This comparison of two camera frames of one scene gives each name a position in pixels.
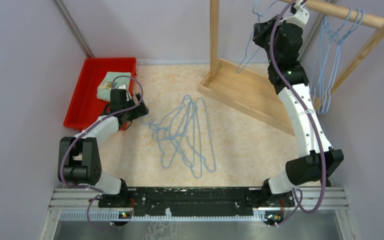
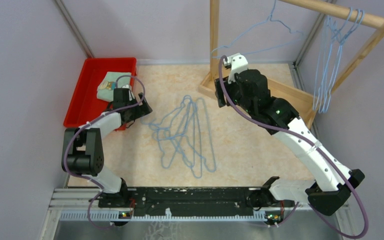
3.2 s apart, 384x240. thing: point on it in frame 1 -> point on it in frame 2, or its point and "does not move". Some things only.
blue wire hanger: (259, 16) -> (271, 34)
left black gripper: (140, 110) does not move
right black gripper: (261, 29) -> (219, 94)
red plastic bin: (85, 106) does not move
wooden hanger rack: (254, 94) does not move
